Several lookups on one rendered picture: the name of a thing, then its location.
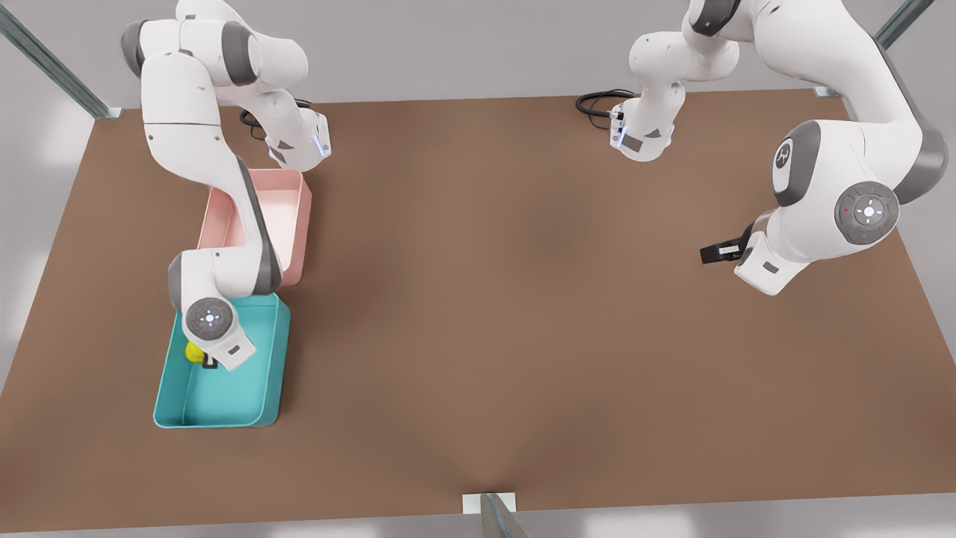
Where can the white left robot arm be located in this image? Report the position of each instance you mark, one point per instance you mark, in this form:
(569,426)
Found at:
(836,172)

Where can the pink plastic tray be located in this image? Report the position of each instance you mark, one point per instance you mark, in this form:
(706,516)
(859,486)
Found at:
(287,217)

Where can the teal plastic tray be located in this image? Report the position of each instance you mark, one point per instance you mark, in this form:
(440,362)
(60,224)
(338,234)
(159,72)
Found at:
(224,388)

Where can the yellow-green ball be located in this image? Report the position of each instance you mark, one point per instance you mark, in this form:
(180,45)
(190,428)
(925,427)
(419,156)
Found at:
(193,352)

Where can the silver frame post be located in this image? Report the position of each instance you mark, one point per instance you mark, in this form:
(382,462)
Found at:
(892,33)
(52,63)
(493,515)

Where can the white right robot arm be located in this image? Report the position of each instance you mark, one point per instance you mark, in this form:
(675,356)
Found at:
(187,119)

